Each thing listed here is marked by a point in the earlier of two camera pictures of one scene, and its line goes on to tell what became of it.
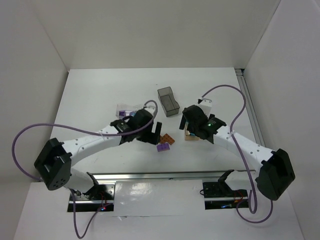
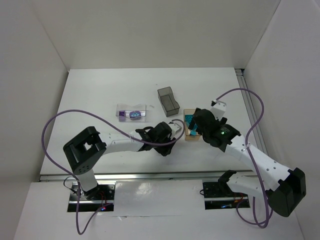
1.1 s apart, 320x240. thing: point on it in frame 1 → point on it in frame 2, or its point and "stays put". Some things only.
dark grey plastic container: x=167 y=100 stays put
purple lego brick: x=122 y=113 stays put
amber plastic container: x=189 y=137 stays put
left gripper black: x=152 y=135 → x=167 y=149
